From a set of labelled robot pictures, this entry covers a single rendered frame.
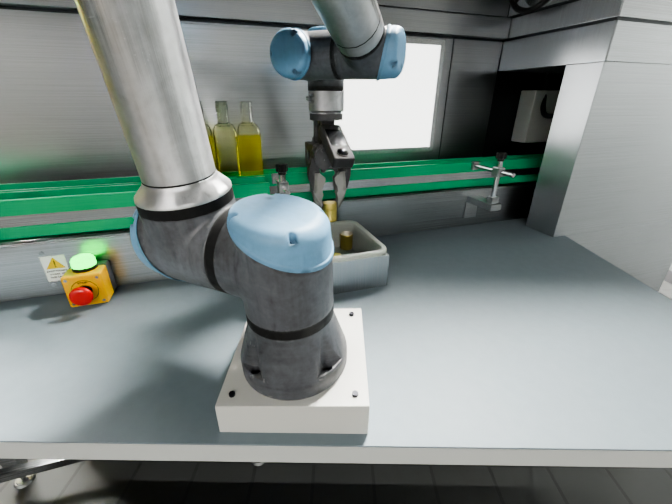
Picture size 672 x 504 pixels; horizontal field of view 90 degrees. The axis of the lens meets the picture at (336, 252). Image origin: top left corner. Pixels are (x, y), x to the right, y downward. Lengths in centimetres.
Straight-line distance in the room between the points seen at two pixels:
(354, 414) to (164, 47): 45
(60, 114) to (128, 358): 70
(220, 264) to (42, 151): 85
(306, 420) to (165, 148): 36
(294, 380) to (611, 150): 115
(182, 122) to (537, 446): 57
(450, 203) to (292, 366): 86
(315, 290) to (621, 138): 113
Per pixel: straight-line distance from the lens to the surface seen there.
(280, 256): 35
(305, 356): 43
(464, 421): 54
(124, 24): 41
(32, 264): 94
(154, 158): 42
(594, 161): 129
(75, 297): 83
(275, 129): 108
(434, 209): 114
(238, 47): 108
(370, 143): 118
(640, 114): 138
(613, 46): 123
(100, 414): 61
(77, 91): 114
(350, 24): 53
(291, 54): 64
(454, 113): 137
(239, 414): 49
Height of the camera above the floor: 115
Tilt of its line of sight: 24 degrees down
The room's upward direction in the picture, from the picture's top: straight up
